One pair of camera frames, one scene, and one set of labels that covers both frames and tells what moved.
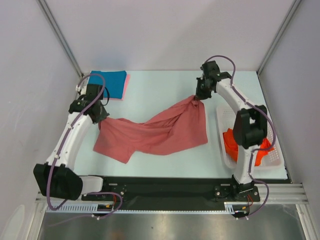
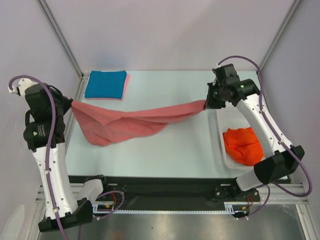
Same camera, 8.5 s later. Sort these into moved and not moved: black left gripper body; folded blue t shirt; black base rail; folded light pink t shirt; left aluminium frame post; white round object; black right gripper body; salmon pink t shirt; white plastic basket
Moved: salmon pink t shirt; black right gripper body; black left gripper body
Not moved: white plastic basket; left aluminium frame post; black base rail; folded blue t shirt; white round object; folded light pink t shirt
